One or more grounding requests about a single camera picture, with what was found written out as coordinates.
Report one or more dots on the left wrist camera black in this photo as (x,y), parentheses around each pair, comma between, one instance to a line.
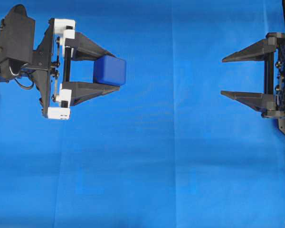
(16,42)

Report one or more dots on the blue block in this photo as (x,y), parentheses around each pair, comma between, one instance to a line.
(110,71)

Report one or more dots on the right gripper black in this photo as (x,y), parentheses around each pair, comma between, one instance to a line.
(272,51)

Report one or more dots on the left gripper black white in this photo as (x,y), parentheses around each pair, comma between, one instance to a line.
(56,100)

